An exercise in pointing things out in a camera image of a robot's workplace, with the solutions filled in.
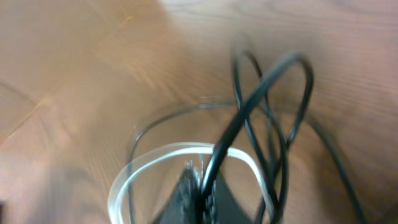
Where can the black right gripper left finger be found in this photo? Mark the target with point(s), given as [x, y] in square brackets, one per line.
[181, 207]

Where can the brown cardboard side panel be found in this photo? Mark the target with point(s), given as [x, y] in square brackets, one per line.
[44, 43]

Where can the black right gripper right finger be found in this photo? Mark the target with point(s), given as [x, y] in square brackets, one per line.
[222, 207]

